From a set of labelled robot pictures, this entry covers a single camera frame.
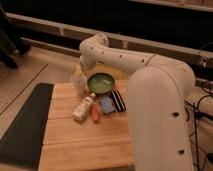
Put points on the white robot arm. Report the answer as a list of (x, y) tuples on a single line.
[(156, 91)]

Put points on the green ceramic bowl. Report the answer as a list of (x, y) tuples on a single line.
[(100, 83)]

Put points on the black striped brush block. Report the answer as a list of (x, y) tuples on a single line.
[(118, 101)]

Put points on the blue sponge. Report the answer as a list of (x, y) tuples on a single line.
[(106, 105)]

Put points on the orange carrot toy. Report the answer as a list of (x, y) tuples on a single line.
[(95, 114)]

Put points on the white lotion bottle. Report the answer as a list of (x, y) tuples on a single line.
[(83, 108)]

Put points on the dark floor mat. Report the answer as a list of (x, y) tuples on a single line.
[(22, 143)]

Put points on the white shelf rail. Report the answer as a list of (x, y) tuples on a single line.
[(200, 57)]

